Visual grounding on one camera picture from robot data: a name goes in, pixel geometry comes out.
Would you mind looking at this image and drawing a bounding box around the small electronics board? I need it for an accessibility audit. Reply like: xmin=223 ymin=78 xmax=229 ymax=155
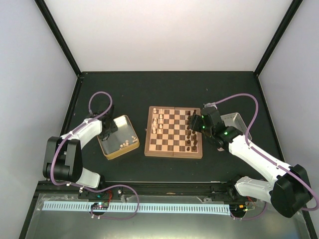
xmin=91 ymin=202 xmax=109 ymax=210

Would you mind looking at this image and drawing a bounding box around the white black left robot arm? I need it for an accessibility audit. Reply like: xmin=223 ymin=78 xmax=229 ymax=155
xmin=42 ymin=105 xmax=118 ymax=199

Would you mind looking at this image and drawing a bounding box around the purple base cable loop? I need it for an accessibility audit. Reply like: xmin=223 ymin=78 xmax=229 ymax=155
xmin=90 ymin=184 xmax=140 ymax=220

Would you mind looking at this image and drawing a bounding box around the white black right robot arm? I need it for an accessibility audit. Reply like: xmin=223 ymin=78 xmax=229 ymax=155
xmin=187 ymin=107 xmax=318 ymax=218

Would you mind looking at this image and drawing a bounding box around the white slotted cable duct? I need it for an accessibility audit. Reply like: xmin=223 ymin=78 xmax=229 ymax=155
xmin=42 ymin=201 xmax=230 ymax=216

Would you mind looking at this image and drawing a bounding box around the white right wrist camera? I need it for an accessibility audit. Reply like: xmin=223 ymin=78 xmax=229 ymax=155
xmin=203 ymin=103 xmax=218 ymax=109

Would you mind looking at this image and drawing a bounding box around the clear plastic tray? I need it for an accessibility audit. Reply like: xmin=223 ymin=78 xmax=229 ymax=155
xmin=214 ymin=113 xmax=247 ymax=151

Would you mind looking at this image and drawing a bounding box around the black frame post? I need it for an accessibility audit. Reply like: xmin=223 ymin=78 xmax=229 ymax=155
xmin=34 ymin=0 xmax=81 ymax=76
xmin=254 ymin=0 xmax=303 ymax=77

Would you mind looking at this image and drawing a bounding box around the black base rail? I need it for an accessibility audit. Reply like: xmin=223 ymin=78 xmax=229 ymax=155
xmin=35 ymin=181 xmax=257 ymax=202

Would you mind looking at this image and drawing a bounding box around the black frame post right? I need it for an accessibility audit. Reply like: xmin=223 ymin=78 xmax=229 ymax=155
xmin=254 ymin=0 xmax=303 ymax=77

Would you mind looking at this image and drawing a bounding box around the black frame post left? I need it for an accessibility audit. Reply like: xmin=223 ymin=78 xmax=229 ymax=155
xmin=34 ymin=0 xmax=81 ymax=76

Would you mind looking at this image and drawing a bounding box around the wooden chess board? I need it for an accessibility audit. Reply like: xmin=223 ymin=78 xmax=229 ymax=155
xmin=144 ymin=106 xmax=203 ymax=159

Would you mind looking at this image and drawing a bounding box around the yellow tin box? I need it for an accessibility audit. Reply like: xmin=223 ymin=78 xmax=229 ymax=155
xmin=98 ymin=115 xmax=140 ymax=160

